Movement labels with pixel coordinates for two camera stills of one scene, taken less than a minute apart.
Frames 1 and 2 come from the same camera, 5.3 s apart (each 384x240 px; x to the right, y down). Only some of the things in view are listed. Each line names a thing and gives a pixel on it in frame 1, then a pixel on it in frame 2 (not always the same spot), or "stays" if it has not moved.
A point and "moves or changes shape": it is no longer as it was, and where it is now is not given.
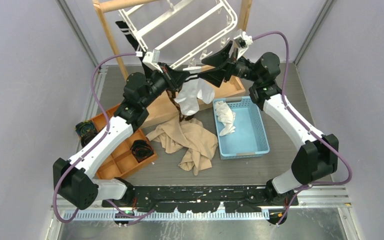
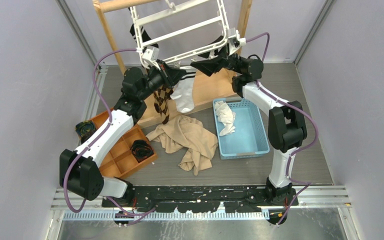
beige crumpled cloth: (197, 141) stays
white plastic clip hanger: (151, 57) moves or changes shape
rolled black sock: (141, 150) stays
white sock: (225, 116) stays
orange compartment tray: (122, 163) stays
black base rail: (200, 199) stays
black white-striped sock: (125, 30) -> (145, 36)
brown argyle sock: (176, 101) -> (162, 96)
